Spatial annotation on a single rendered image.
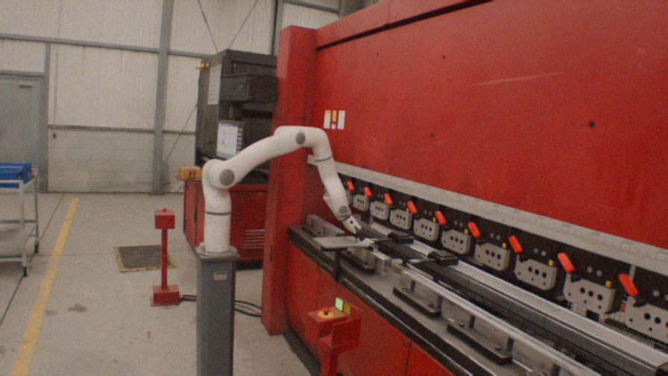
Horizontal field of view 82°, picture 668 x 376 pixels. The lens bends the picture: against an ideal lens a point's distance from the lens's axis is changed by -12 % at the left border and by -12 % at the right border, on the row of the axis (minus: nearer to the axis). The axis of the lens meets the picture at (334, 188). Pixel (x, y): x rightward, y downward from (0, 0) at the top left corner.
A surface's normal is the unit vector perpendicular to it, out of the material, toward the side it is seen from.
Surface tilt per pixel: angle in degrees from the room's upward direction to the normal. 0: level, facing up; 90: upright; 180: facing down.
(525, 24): 90
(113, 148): 90
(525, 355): 90
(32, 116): 90
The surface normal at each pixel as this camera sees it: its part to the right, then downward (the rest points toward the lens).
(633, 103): -0.90, -0.02
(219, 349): 0.47, 0.17
